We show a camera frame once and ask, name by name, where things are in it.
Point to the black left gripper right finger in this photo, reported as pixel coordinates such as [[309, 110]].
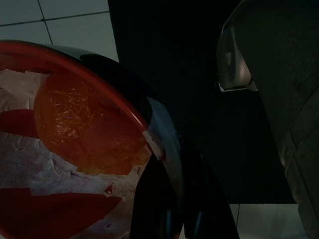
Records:
[[211, 219]]

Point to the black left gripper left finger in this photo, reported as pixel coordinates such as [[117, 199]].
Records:
[[149, 211]]

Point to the red and black bowl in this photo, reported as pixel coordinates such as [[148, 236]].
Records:
[[62, 211]]

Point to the plastic wrapped orange food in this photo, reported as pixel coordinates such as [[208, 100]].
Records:
[[87, 124]]

